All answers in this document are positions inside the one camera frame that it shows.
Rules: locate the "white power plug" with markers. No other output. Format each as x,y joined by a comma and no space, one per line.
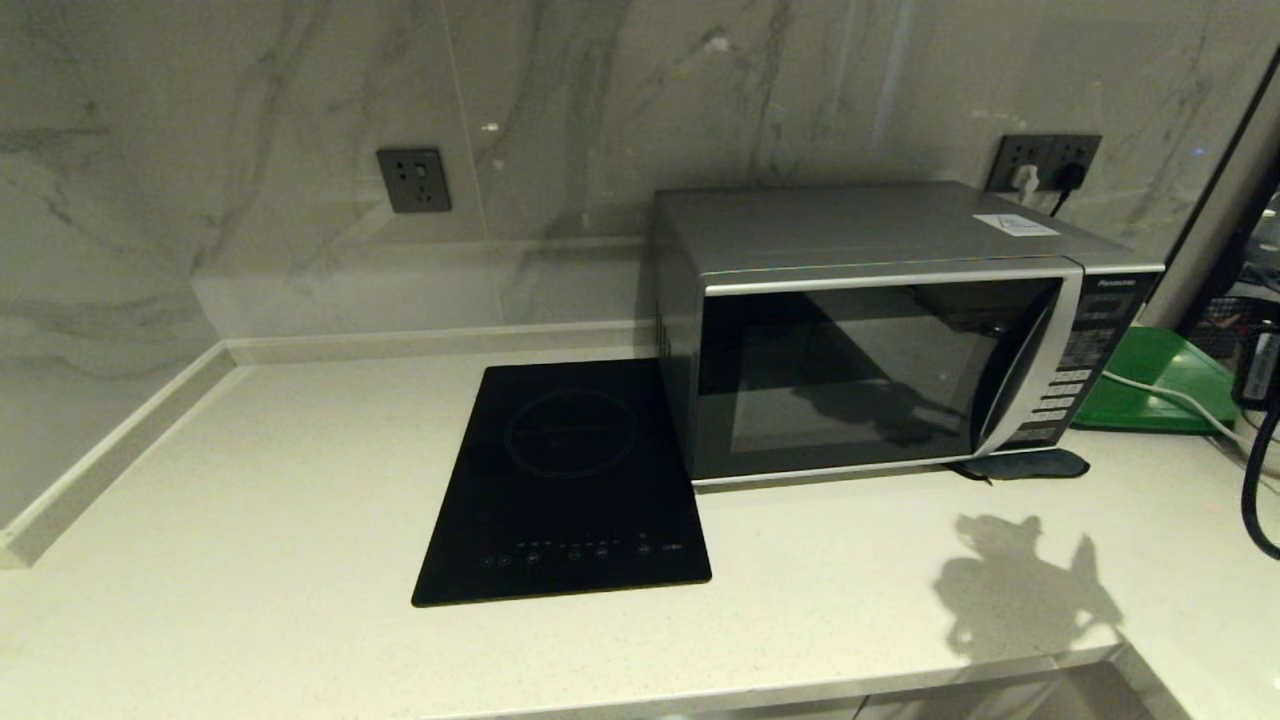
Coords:
1027,182

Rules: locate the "grey double wall socket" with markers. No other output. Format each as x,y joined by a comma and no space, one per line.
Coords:
1045,150

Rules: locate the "black mesh basket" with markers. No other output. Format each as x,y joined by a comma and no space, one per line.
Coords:
1215,325

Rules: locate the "black induction cooktop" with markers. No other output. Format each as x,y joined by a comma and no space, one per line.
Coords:
560,480

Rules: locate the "white sticker label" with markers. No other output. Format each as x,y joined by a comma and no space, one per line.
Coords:
1018,225

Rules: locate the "green cutting board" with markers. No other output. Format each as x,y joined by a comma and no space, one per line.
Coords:
1150,365

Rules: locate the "dark cloth pad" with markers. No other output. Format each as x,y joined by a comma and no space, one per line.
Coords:
1030,466

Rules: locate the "grey single wall socket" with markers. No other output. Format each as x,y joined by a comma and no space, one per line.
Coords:
414,180

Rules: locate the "silver microwave oven body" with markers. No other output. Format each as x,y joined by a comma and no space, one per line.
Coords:
850,225

